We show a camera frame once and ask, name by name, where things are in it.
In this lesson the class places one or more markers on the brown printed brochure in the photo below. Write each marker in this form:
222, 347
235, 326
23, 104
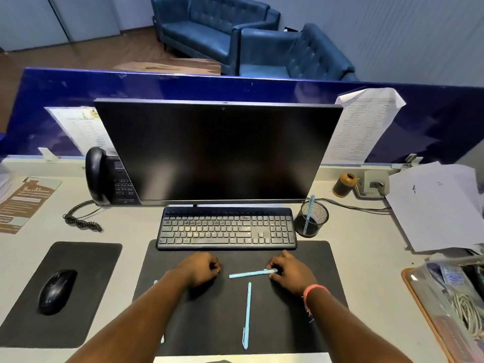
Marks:
24, 204

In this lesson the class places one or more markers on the person's right hand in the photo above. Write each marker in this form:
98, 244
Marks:
292, 275

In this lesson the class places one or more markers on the pink wristband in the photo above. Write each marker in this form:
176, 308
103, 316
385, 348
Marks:
314, 289

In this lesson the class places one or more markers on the person's right fingers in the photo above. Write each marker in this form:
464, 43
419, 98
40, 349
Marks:
273, 272

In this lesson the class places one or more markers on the blue desk partition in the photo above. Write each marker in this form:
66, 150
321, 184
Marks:
435, 120

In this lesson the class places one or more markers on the wooden tray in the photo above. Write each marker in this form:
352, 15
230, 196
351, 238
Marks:
419, 302

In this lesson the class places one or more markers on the white printed sheet, curled corner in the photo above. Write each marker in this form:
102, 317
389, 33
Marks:
361, 124

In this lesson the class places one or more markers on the clear plastic bag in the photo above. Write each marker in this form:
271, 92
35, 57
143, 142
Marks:
450, 287

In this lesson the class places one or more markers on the black mouse pad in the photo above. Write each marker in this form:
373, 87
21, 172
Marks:
72, 317

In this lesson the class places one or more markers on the black desk mat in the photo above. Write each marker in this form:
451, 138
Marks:
211, 317

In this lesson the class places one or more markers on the person's right forearm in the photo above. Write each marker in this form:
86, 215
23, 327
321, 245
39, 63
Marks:
349, 328

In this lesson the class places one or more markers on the light blue pen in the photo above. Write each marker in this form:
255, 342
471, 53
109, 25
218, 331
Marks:
247, 317
247, 274
162, 338
309, 211

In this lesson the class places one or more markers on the black computer monitor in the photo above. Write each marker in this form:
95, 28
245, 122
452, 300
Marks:
215, 151

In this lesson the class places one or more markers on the printed sheet with yellow header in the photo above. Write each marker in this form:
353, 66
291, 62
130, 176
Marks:
81, 128

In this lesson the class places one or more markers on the pile of white papers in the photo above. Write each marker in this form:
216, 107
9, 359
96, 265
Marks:
431, 207

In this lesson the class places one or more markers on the black mesh pen cup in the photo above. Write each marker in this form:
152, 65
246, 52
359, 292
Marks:
310, 219

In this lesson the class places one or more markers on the black keyboard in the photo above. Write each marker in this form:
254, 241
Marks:
227, 227

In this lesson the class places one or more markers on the black desk phone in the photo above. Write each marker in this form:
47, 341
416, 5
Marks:
104, 177

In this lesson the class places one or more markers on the white partition bracket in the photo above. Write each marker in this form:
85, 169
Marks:
48, 154

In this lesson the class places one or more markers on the metal partition bracket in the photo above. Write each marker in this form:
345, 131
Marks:
408, 161

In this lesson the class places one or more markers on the brown thread spool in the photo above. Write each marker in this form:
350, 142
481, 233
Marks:
344, 185

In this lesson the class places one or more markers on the person's left fingers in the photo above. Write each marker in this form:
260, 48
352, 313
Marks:
215, 267

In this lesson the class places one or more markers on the person's left hand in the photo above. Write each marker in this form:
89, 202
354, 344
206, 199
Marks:
198, 269

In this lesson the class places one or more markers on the wooden coffee table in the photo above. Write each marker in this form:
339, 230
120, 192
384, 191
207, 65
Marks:
170, 67

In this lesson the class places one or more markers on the blue leather sofa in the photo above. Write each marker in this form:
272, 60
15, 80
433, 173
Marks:
204, 28

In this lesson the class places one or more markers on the black computer mouse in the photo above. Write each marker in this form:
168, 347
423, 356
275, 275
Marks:
56, 291

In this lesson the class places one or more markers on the person's left forearm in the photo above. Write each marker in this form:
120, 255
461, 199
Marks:
130, 321

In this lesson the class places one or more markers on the blue leather armchair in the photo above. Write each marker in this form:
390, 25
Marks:
298, 56

